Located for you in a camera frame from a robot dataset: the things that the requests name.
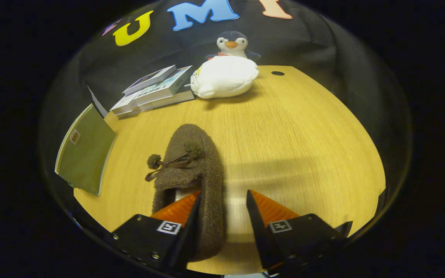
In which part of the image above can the white cover book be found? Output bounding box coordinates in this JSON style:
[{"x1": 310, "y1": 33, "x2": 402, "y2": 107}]
[{"x1": 110, "y1": 93, "x2": 140, "y2": 116}]

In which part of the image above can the dark blue cover book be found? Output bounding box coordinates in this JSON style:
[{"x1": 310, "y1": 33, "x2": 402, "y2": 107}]
[{"x1": 122, "y1": 65, "x2": 177, "y2": 96}]

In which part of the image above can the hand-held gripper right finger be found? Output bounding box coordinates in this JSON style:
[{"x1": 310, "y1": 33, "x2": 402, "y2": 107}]
[{"x1": 246, "y1": 189, "x2": 353, "y2": 275}]

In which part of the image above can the white plush toy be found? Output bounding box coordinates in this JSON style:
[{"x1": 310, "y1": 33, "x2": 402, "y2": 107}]
[{"x1": 190, "y1": 56, "x2": 260, "y2": 99}]

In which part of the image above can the pale green fabric storage box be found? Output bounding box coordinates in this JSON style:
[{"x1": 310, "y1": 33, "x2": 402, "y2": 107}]
[{"x1": 54, "y1": 103, "x2": 117, "y2": 196}]

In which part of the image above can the brown fuzzy shoe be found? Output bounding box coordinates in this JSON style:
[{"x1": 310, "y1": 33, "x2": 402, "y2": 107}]
[{"x1": 145, "y1": 124, "x2": 226, "y2": 262}]

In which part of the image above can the light blue cover book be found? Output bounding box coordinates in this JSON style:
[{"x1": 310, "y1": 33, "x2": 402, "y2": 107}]
[{"x1": 132, "y1": 66, "x2": 194, "y2": 105}]

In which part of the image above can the black book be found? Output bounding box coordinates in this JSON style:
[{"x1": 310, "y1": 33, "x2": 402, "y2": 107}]
[{"x1": 141, "y1": 87, "x2": 195, "y2": 110}]

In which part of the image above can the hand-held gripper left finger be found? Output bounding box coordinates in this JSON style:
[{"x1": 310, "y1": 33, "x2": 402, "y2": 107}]
[{"x1": 107, "y1": 190, "x2": 202, "y2": 273}]

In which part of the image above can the penguin plush toy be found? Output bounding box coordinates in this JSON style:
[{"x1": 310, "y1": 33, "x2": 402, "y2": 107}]
[{"x1": 206, "y1": 31, "x2": 262, "y2": 61}]

